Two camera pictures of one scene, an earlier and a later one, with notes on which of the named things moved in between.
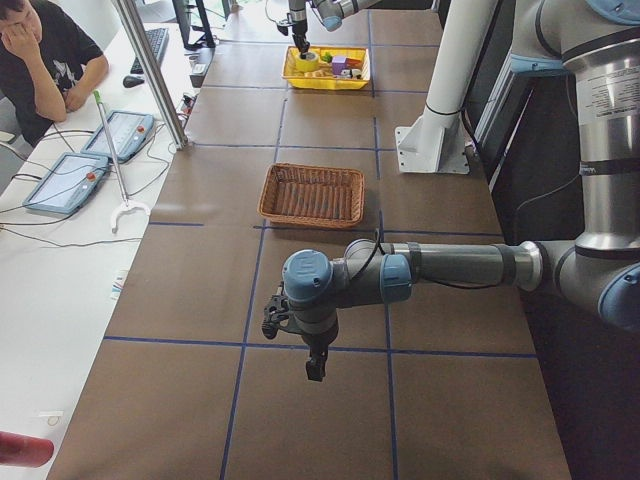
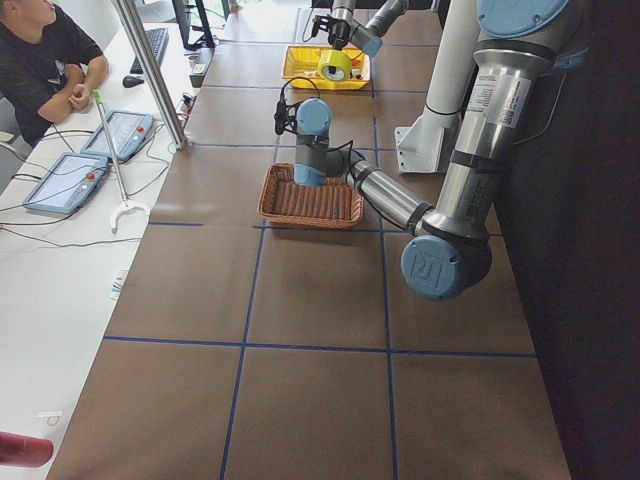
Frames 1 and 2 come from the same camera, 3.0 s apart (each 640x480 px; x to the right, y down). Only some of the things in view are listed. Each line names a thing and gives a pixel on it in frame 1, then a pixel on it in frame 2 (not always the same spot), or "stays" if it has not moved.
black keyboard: x=157 y=39 stays
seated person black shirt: x=48 y=66 stays
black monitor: x=182 y=10 stays
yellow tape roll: x=311 y=63 -> x=334 y=65
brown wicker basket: x=313 y=195 stays
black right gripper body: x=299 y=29 -> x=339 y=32
